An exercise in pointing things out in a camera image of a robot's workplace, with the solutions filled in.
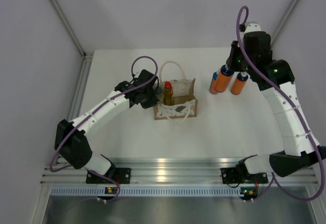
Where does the clear bottle dark cap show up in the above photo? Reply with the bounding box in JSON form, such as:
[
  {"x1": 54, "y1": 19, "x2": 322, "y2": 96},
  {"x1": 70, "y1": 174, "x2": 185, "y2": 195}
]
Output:
[{"x1": 155, "y1": 87, "x2": 162, "y2": 94}]

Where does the orange spray bottle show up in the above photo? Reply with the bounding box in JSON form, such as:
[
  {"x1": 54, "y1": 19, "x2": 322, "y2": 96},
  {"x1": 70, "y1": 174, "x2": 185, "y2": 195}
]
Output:
[
  {"x1": 214, "y1": 64, "x2": 234, "y2": 93},
  {"x1": 209, "y1": 70, "x2": 219, "y2": 94},
  {"x1": 231, "y1": 72, "x2": 249, "y2": 95}
]

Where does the yellow bottle red cap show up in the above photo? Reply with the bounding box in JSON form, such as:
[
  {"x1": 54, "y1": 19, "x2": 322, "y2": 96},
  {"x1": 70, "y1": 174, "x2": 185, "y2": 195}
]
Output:
[{"x1": 163, "y1": 81, "x2": 174, "y2": 106}]

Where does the canvas jute tote bag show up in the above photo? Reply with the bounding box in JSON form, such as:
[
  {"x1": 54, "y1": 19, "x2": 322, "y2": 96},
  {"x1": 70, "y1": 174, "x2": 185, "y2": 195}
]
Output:
[{"x1": 153, "y1": 61, "x2": 198, "y2": 124}]

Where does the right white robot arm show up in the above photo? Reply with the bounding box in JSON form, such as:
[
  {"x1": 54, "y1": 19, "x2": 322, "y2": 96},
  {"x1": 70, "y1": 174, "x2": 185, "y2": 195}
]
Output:
[{"x1": 226, "y1": 23, "x2": 325, "y2": 182}]

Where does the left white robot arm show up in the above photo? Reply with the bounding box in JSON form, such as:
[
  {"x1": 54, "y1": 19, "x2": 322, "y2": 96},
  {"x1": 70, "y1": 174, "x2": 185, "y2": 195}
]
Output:
[{"x1": 54, "y1": 69, "x2": 158, "y2": 183}]

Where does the aluminium mounting rail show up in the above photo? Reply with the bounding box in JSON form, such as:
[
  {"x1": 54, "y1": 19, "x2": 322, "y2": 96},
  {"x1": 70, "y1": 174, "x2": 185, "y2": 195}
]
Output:
[{"x1": 40, "y1": 158, "x2": 318, "y2": 186}]

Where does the left aluminium frame post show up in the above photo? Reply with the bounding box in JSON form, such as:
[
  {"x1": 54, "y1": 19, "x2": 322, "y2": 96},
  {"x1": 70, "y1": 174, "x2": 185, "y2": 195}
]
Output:
[{"x1": 48, "y1": 0, "x2": 86, "y2": 59}]

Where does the aluminium frame post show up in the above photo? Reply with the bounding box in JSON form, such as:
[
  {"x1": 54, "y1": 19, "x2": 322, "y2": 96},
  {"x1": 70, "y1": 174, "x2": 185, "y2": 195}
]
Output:
[
  {"x1": 48, "y1": 0, "x2": 86, "y2": 59},
  {"x1": 270, "y1": 0, "x2": 301, "y2": 47}
]

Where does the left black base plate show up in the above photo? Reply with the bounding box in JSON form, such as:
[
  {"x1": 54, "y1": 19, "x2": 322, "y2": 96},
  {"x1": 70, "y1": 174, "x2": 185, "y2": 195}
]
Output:
[{"x1": 86, "y1": 167, "x2": 131, "y2": 184}]

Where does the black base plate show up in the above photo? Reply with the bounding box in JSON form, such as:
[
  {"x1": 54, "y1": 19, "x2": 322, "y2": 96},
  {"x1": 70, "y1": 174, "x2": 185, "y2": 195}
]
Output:
[
  {"x1": 86, "y1": 167, "x2": 131, "y2": 184},
  {"x1": 221, "y1": 167, "x2": 268, "y2": 185}
]

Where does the slotted grey cable duct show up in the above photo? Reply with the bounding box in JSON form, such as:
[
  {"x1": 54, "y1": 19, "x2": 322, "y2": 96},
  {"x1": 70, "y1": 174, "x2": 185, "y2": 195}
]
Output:
[{"x1": 51, "y1": 186, "x2": 257, "y2": 197}]

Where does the right aluminium frame post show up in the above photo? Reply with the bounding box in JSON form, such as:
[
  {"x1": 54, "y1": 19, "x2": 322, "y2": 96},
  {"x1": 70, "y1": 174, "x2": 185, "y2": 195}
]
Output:
[{"x1": 270, "y1": 0, "x2": 301, "y2": 47}]

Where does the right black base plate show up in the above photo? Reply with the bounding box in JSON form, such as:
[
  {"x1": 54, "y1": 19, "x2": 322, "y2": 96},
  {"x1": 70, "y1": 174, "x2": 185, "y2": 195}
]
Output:
[{"x1": 221, "y1": 167, "x2": 268, "y2": 185}]

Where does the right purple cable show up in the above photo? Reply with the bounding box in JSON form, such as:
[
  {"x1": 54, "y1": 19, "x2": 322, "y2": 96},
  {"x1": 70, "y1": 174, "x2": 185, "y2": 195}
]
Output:
[{"x1": 236, "y1": 5, "x2": 326, "y2": 202}]

